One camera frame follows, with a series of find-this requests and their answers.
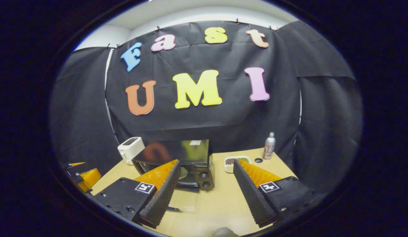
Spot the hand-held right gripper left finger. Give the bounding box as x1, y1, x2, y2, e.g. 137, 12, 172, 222
92, 159, 181, 229

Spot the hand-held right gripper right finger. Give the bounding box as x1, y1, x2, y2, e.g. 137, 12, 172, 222
233, 159, 326, 228

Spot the black electric oven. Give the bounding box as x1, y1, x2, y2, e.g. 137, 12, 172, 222
132, 139, 215, 213

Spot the white divided dish of grains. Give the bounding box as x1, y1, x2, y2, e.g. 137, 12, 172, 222
224, 156, 251, 173

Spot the white toaster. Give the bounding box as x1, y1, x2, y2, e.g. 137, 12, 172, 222
117, 137, 146, 165

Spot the silver bottle with red label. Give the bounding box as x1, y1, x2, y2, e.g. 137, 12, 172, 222
263, 132, 276, 160

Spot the black backdrop cloth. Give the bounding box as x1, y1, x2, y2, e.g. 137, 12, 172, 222
49, 20, 364, 195

